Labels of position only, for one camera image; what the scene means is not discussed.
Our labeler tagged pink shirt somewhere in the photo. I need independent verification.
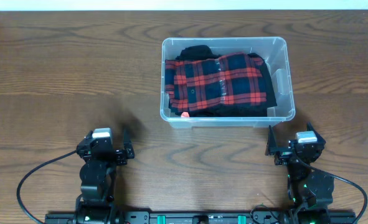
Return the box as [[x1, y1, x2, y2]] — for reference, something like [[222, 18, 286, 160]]
[[181, 112, 190, 118]]

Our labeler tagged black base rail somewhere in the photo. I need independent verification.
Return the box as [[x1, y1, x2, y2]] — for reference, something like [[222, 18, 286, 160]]
[[45, 209, 356, 224]]

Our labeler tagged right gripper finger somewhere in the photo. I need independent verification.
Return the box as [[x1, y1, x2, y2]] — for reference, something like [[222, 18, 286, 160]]
[[306, 122, 318, 134], [265, 126, 278, 155]]

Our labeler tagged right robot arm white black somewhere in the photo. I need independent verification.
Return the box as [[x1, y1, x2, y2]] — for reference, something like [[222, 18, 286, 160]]
[[265, 123, 334, 223]]

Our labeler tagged clear plastic storage bin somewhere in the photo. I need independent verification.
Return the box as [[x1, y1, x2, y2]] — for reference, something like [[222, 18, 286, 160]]
[[159, 37, 296, 128]]

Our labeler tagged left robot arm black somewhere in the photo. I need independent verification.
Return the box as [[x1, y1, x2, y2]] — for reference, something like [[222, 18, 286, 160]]
[[68, 128, 134, 224]]

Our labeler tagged large black garment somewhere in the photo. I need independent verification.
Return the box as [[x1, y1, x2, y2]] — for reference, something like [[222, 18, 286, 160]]
[[167, 44, 278, 118]]

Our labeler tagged red plaid shirt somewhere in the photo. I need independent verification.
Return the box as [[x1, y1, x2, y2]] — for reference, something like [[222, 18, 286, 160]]
[[164, 52, 268, 113]]

